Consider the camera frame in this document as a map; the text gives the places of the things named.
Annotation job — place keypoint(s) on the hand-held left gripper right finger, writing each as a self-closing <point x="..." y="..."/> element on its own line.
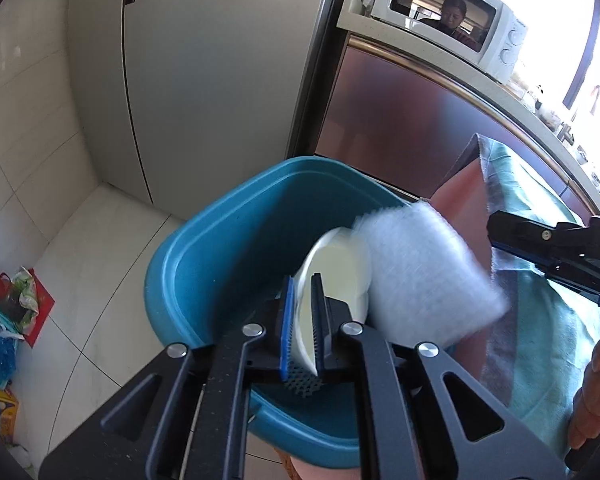
<point x="319" y="330"/>

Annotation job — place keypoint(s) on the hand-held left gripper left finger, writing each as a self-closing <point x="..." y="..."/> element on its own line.
<point x="286" y="330"/>

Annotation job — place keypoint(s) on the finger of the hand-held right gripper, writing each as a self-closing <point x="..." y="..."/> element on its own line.
<point x="570" y="287"/>
<point x="522" y="232"/>

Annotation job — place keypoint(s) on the blue plastic trash bin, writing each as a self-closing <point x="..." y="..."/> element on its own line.
<point x="230" y="240"/>

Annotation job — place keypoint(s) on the white foam sheet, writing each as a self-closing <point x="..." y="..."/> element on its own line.
<point x="420" y="270"/>

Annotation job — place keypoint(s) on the person's right hand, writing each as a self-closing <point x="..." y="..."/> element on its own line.
<point x="587" y="395"/>

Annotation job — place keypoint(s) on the teal cloth with grey stripe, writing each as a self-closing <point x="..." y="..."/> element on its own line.
<point x="540" y="350"/>

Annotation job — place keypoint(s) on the row of food containers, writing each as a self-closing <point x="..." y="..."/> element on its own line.
<point x="555" y="120"/>

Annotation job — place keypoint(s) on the brown kitchen counter cabinet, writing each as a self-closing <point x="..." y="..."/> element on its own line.
<point x="380" y="110"/>

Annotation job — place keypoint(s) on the white microwave oven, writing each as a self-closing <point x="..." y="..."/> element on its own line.
<point x="510" y="40"/>

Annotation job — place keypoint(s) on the kitchen window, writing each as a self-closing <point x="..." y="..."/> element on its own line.
<point x="545" y="10"/>

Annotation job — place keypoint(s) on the red paper bag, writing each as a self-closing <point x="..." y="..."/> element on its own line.
<point x="41" y="305"/>

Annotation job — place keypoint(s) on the silver refrigerator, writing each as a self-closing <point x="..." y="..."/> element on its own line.
<point x="205" y="85"/>

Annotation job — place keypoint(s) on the green printed plastic bag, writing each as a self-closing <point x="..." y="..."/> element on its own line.
<point x="26" y="292"/>

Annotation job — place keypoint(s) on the orange printed box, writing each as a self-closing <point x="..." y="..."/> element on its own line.
<point x="5" y="410"/>

